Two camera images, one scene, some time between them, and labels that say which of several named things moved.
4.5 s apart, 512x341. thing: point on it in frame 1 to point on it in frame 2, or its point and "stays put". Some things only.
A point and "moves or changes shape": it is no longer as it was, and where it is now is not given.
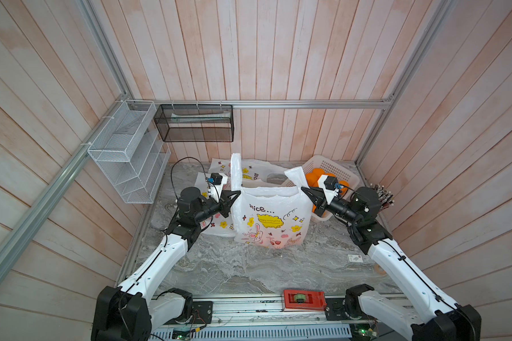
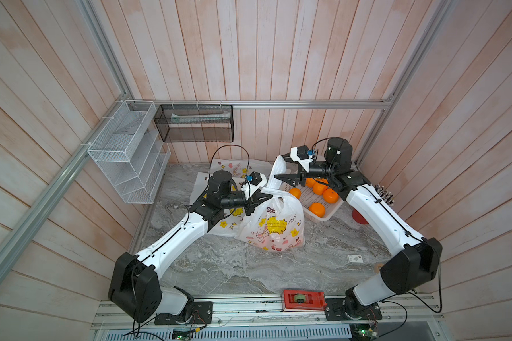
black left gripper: x=227 y=202 to x=253 y=201
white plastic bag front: x=272 y=217 moves or changes shape
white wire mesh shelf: x=130 y=152 stays put
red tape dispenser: x=296 y=300 stays put
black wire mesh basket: x=195 y=123 stays put
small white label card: x=355 y=258 stays put
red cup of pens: x=385 y=196 stays put
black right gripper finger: x=316 y=195 to x=291 y=178
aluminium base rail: x=262 y=311 stays put
